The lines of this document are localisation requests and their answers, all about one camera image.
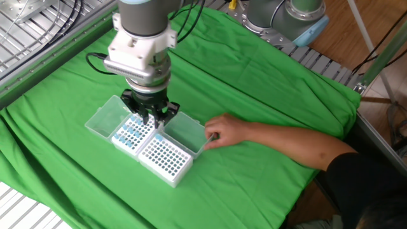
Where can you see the white rack with many tips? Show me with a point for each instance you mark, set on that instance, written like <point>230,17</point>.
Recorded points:
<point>149,132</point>

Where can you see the silver perforated mounting plate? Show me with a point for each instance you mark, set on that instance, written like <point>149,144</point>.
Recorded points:
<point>28,8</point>

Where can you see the brown wooden bar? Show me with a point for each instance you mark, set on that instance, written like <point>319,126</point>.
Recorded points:
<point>375,100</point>

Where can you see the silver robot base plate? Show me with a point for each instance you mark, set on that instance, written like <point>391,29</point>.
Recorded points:
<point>273,39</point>

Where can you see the silver finned wrist box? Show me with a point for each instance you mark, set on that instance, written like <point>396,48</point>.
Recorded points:
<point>130,72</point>

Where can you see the olive green trousers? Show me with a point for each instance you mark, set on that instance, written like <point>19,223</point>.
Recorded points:
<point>321,223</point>

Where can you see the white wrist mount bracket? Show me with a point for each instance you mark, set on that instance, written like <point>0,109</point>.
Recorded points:
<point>133,51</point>

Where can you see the silver round wrist coupling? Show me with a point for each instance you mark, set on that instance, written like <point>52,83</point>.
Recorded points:
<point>160,74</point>

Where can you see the white tip rack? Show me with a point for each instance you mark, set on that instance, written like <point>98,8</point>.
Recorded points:
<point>165,159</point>

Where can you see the dark chair base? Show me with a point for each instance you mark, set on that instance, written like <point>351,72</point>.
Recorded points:
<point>397,133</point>

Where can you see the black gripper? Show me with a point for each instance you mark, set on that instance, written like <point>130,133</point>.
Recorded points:
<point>149,101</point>

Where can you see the person's right hand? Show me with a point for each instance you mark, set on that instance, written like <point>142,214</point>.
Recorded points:
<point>229,130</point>

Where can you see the clear plastic rack lid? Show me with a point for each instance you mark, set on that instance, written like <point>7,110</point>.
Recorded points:
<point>184,133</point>
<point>106,119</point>

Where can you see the grey aluminium frame rail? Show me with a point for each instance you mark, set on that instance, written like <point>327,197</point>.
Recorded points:
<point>381,143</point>
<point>31,74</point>

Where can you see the white pole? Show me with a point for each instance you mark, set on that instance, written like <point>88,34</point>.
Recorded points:
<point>368,47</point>

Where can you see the person's head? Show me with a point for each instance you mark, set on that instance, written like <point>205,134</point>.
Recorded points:
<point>388,216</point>

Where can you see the green tinted frame post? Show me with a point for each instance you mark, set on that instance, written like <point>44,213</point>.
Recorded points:
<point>386,54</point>

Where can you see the yellow clip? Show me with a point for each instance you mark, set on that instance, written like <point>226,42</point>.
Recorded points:
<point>233,4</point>

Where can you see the green cloth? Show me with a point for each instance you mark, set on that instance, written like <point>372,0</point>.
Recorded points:
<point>254,79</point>

